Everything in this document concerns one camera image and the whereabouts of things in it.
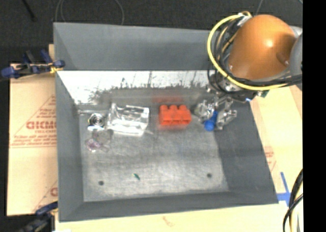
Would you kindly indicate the small blue peg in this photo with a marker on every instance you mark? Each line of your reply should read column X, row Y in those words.
column 210, row 124

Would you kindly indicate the grey metal bin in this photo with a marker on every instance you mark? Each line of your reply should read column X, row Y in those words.
column 152, row 159

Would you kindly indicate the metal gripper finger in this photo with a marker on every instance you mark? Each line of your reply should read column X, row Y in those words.
column 203, row 109
column 226, row 117

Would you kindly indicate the brown cardboard board, red print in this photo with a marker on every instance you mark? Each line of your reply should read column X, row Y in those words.
column 30, row 149

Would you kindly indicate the clear glass block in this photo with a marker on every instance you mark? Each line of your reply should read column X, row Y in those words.
column 127, row 120

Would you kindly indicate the red toy brick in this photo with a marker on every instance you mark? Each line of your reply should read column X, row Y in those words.
column 174, row 116

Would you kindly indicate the clear plastic piece, purple print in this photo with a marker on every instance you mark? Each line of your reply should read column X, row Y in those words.
column 98, row 142

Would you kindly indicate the small green scrap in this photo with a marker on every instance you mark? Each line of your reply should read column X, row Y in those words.
column 136, row 176

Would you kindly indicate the shiny metal round fitting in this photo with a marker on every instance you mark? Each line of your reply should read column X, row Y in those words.
column 96, row 120

